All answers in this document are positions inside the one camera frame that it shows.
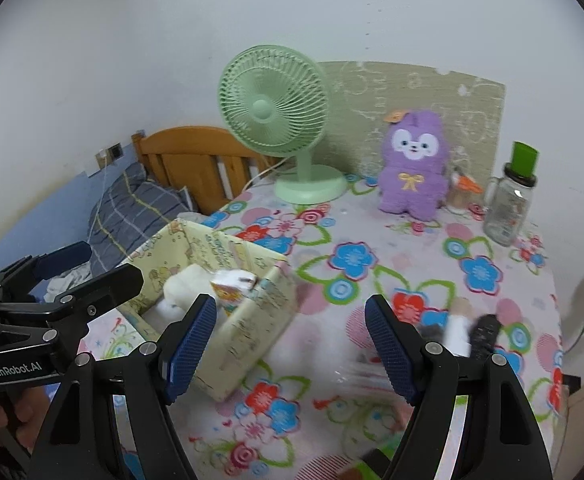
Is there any clear zip bag pack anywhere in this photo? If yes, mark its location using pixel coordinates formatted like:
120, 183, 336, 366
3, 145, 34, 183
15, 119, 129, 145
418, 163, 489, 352
335, 360, 394, 392

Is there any fan power cable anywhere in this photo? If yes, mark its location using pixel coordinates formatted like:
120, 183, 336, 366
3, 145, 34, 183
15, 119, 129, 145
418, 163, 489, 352
241, 156, 299, 194

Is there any cotton swab container orange lid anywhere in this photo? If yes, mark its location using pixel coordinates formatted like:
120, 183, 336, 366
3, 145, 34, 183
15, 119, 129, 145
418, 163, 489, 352
446, 166, 484, 214

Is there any person's left hand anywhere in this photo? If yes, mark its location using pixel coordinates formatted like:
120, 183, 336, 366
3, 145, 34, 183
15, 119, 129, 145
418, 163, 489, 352
0, 387, 50, 451

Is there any yellow cartoon storage box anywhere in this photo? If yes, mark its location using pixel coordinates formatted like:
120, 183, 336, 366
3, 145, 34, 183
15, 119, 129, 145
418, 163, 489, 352
120, 219, 297, 401

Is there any wall power socket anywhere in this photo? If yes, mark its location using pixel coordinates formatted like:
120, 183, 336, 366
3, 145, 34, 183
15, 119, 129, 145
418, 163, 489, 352
94, 143, 123, 169

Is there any green desk fan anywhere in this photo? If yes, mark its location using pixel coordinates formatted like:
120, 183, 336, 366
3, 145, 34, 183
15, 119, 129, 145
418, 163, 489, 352
218, 44, 347, 205

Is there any floral tablecloth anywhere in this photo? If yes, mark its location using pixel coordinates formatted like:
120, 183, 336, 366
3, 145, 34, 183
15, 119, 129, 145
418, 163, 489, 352
79, 176, 563, 479

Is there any small orange printed carton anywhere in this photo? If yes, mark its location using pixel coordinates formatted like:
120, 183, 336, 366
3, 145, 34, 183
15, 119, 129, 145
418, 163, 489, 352
211, 269, 257, 315

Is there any white crumpled cloth on bed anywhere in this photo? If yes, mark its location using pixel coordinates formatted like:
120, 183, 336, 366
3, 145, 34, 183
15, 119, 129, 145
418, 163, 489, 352
44, 262, 92, 302

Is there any beige cartoon wall sheet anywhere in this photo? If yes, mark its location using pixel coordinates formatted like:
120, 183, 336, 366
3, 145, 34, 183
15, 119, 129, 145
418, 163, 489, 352
313, 61, 505, 184

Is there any purple plush toy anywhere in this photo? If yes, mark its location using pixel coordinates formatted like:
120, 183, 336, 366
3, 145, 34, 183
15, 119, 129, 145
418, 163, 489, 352
377, 110, 450, 222

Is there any grey velvet scrunchie cloth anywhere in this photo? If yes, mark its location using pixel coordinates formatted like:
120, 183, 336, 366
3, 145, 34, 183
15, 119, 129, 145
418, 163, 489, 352
418, 313, 501, 360

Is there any white soft item in box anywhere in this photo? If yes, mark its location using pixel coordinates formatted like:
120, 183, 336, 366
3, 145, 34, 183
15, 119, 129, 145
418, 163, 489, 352
142, 264, 215, 333

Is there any blue bed sheet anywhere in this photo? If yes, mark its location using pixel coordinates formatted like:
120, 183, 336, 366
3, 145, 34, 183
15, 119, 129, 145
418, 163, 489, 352
0, 144, 137, 269

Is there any grey plaid pillow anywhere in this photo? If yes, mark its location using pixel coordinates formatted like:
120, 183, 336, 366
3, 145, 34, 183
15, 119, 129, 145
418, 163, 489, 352
87, 162, 199, 276

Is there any glass mason jar green lid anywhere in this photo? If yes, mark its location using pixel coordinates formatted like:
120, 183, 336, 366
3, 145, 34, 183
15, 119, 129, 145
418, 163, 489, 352
482, 141, 538, 246

